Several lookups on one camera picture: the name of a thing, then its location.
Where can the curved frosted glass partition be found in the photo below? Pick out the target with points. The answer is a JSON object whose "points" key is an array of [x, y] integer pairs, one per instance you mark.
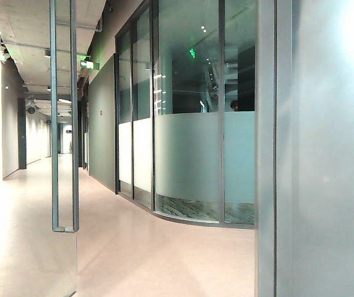
{"points": [[189, 154]]}

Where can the dark grey wall pillar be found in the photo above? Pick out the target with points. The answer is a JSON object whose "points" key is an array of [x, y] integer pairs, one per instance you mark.
{"points": [[22, 136]]}

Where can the dark-haired person's head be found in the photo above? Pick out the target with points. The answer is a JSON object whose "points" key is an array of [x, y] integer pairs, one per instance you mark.
{"points": [[234, 105]]}

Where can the green illuminated exit sign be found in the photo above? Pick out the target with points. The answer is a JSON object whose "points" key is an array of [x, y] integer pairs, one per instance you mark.
{"points": [[89, 64]]}

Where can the white ceiling-mounted camera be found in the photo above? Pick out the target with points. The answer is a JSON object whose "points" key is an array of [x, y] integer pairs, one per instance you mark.
{"points": [[2, 52]]}

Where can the dome security camera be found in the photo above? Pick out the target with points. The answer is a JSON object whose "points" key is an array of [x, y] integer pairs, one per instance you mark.
{"points": [[31, 109]]}

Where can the boxy ceiling spot light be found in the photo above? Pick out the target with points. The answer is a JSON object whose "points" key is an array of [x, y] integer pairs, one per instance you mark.
{"points": [[47, 53]]}

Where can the frameless glass door panel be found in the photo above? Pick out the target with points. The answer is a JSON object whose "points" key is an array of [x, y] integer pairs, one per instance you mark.
{"points": [[25, 247]]}

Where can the dark metal door frame post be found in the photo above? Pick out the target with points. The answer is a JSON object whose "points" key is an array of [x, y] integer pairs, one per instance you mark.
{"points": [[266, 154]]}

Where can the grey ceiling conduit pipe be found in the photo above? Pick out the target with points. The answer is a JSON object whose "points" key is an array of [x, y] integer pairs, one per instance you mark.
{"points": [[85, 27]]}

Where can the bright linear ceiling light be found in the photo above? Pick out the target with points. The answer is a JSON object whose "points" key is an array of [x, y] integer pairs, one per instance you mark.
{"points": [[64, 100]]}

